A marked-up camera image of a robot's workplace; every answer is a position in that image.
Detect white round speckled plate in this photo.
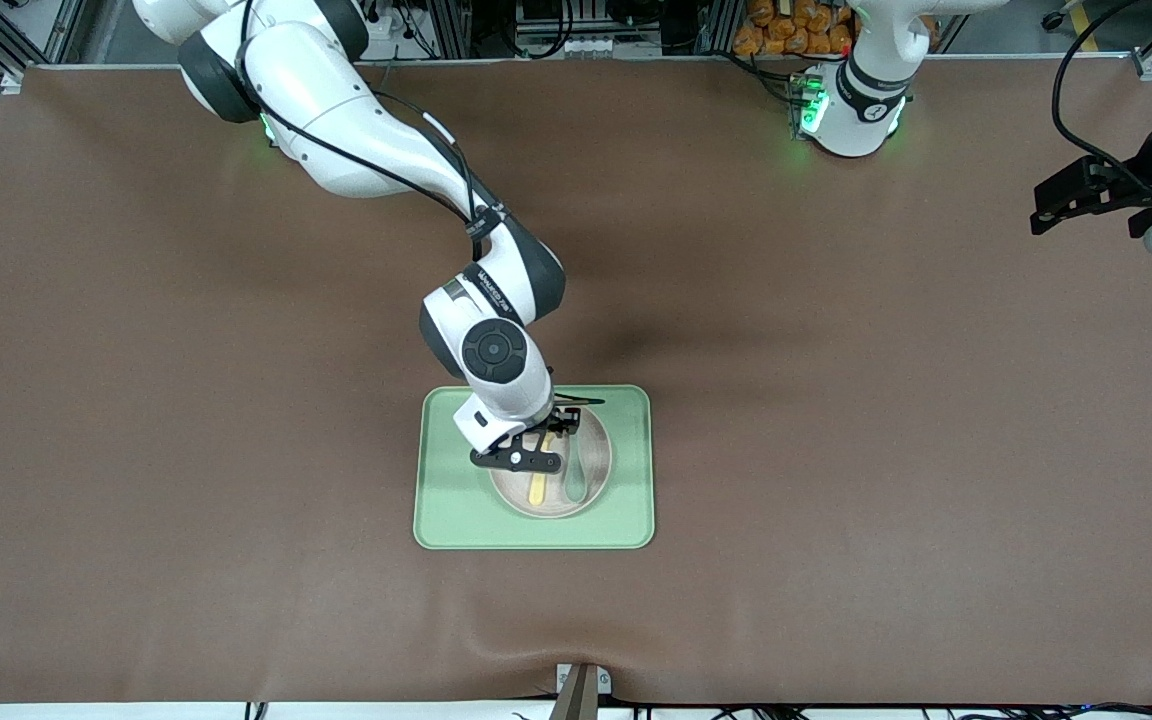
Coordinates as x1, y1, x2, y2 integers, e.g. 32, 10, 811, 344
489, 405, 613, 519

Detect yellow plastic fork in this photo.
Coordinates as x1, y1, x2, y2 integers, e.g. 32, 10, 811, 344
529, 432, 555, 504

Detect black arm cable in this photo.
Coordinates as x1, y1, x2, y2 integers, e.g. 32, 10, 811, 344
236, 0, 507, 263
1050, 0, 1152, 176

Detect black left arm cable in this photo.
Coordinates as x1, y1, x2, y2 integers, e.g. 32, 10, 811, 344
1050, 0, 1152, 176

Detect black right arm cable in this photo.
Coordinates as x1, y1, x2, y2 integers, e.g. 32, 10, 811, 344
236, 0, 507, 263

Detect light green rectangular tray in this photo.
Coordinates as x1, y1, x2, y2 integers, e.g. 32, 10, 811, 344
413, 385, 656, 551

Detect white power strip with plugs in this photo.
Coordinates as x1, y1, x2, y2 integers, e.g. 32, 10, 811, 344
366, 0, 417, 39

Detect orange snack packages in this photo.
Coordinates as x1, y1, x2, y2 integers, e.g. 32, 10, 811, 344
733, 0, 857, 57

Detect aluminium equipment rack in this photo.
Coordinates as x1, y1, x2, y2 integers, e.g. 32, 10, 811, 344
414, 0, 742, 59

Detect brown table cloth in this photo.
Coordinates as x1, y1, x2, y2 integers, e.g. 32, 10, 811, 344
0, 55, 1152, 706

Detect grey metal camera bracket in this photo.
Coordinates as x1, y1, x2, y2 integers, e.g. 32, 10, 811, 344
554, 663, 614, 720

